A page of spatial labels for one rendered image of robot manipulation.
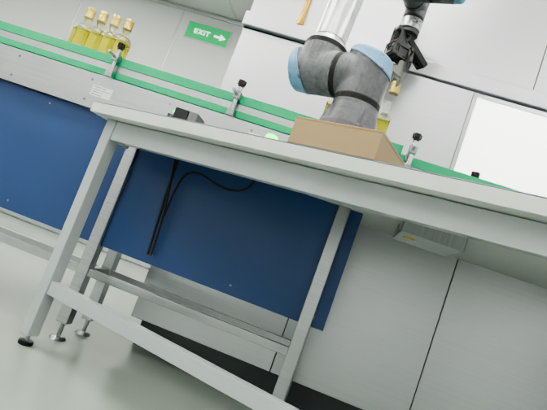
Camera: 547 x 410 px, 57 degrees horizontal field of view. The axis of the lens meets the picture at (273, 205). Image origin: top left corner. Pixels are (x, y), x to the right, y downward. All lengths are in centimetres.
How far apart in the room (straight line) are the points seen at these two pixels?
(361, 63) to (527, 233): 54
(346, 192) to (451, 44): 112
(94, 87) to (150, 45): 391
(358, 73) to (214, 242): 73
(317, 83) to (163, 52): 447
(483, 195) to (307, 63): 56
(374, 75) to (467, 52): 92
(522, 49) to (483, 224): 123
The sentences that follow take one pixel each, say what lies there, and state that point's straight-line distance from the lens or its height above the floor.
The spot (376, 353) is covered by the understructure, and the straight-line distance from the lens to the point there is 188.
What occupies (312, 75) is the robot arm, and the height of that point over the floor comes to 95.
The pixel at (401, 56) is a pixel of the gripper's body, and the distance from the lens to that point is 189.
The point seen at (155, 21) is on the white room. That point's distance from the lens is 589.
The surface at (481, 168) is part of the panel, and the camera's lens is 196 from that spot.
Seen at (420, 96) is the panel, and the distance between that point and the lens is 199.
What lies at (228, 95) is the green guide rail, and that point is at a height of 95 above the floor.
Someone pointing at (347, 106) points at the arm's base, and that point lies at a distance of 121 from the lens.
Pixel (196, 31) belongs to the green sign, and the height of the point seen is 250.
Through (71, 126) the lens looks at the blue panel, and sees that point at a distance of 190.
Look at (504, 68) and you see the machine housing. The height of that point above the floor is 145.
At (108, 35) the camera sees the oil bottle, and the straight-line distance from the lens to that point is 211.
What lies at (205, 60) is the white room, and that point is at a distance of 551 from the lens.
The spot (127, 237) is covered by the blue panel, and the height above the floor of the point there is 38.
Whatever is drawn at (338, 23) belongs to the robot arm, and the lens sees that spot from 138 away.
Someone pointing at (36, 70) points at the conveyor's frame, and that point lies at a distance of 202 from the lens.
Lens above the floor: 47
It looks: 6 degrees up
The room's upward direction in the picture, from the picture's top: 20 degrees clockwise
